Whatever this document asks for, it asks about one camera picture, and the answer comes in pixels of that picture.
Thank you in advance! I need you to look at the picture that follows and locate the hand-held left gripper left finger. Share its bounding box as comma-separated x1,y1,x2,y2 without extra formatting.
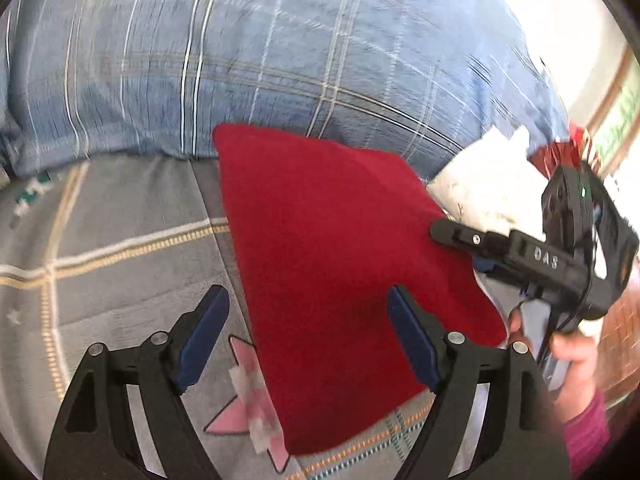
42,284,232,480

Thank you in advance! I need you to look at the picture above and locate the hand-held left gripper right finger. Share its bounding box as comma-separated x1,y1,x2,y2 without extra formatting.
387,284,572,480

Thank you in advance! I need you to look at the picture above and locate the red knit garment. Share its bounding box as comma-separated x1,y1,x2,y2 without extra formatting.
212,122,509,456

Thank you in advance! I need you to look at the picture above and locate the person's right forearm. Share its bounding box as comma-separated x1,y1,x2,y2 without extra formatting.
561,389,615,479

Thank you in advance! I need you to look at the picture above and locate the person's right hand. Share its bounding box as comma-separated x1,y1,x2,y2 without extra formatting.
507,306,599,424

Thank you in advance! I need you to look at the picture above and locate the white patterned cloth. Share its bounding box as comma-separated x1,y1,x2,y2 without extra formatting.
425,125,551,237

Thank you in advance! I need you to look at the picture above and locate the red patterned cloth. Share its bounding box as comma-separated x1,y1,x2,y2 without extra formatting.
527,122,603,179

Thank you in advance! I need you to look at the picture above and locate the grey checked bed sheet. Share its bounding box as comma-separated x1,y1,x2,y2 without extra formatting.
0,152,551,480

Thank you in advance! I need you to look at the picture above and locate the wooden framed picture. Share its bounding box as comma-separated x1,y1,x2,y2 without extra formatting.
585,45,640,177

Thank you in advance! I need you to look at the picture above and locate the blue plaid blanket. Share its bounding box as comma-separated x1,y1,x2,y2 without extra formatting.
0,0,572,182

